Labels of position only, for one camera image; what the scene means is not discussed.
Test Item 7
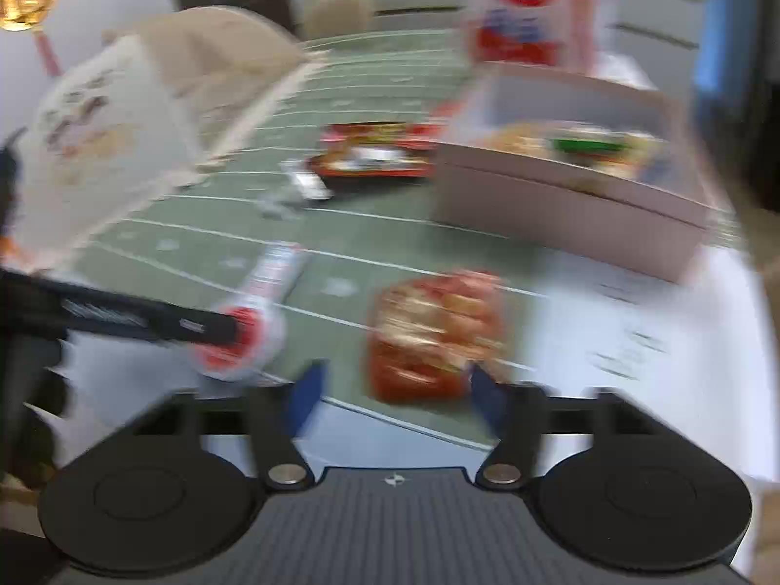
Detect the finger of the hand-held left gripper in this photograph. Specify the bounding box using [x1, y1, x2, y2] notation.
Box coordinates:
[0, 271, 240, 345]

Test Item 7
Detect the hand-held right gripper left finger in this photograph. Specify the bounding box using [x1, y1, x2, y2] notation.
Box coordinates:
[131, 358, 330, 491]

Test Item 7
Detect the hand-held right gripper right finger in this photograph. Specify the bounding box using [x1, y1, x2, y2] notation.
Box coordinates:
[468, 361, 659, 491]

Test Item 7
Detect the red jelly cup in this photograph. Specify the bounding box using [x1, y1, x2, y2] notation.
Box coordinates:
[188, 303, 287, 383]

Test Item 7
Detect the brown-red snack packet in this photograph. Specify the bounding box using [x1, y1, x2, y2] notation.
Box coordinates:
[366, 270, 508, 404]

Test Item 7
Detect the pink cardboard box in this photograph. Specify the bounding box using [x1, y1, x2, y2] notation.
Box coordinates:
[429, 61, 714, 286]

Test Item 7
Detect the small clear snack packet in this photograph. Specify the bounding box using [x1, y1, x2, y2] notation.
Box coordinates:
[279, 160, 335, 203]

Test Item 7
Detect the red packet with yellow label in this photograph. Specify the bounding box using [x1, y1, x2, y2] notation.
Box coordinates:
[306, 145, 430, 184]

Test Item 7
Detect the gold snack packet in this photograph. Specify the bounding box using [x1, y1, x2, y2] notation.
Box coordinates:
[487, 123, 549, 156]

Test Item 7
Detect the blue snack packet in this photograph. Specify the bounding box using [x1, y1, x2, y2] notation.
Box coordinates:
[545, 131, 668, 168]

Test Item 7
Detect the red snack packet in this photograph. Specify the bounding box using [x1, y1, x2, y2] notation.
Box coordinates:
[323, 120, 445, 150]

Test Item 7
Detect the green checked tablecloth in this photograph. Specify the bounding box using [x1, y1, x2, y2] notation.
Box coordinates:
[55, 27, 769, 482]

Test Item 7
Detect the cream mesh food cover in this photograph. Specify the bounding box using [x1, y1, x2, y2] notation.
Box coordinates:
[12, 5, 327, 275]

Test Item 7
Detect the beige chair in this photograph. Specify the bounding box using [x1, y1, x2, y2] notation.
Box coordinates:
[301, 0, 377, 39]

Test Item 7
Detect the red white rabbit bag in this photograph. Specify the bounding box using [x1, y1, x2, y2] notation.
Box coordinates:
[466, 0, 616, 71]

